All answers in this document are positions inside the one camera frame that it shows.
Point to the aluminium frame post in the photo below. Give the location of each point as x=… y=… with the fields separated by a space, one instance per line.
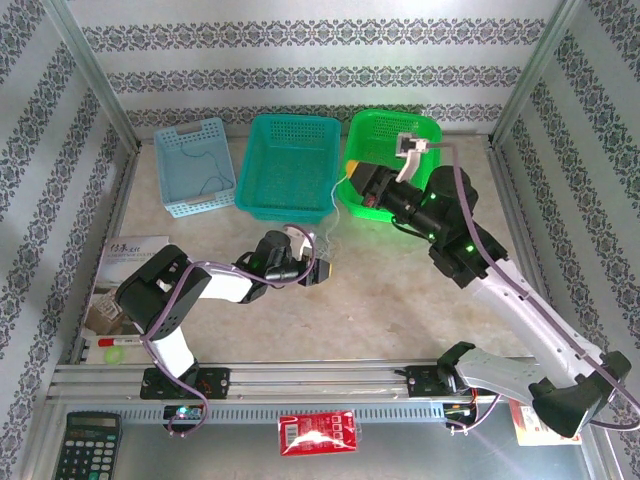
x=535 y=75
x=90 y=75

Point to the aluminium back rail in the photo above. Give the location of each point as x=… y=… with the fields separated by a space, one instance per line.
x=472 y=133

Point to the small controller board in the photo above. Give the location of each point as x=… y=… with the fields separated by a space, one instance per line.
x=457 y=411
x=185 y=412

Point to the red packet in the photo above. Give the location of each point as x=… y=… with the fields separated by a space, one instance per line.
x=320 y=432

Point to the teal plastic basket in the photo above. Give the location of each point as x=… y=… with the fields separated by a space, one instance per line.
x=287 y=170

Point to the light blue plastic basket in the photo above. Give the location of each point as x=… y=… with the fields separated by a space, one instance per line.
x=192 y=170

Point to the red white marker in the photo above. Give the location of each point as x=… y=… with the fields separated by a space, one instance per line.
x=120 y=342

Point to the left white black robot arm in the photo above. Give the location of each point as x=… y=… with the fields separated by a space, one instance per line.
x=225 y=282

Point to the white red card package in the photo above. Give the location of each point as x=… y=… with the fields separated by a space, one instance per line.
x=522 y=425

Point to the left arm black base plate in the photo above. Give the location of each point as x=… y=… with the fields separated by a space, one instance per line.
x=215 y=382

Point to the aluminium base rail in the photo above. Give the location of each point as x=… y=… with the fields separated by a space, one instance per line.
x=310 y=380

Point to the black calculator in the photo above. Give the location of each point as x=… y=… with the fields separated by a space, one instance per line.
x=87 y=447

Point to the white paperback book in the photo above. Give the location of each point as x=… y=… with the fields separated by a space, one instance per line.
x=125 y=260

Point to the green plastic basket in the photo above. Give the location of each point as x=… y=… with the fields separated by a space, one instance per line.
x=380 y=135

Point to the aluminium side rail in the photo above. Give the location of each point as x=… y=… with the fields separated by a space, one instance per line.
x=520 y=210

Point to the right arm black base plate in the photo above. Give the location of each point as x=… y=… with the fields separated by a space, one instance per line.
x=422 y=382

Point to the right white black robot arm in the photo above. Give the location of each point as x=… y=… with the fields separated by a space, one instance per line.
x=525 y=310

